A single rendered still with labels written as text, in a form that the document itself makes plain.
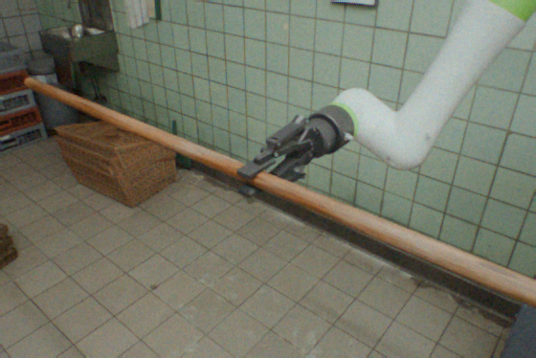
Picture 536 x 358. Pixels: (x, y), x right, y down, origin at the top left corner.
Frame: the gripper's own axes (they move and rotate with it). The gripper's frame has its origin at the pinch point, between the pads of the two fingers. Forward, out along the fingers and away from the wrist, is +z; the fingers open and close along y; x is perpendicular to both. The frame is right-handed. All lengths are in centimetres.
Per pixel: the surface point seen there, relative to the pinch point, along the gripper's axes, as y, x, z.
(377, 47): 11, 40, -128
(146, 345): 119, 76, -12
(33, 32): 47, 363, -125
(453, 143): 45, 0, -127
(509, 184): 55, -25, -127
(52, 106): 96, 309, -99
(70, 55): 43, 248, -95
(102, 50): 43, 245, -118
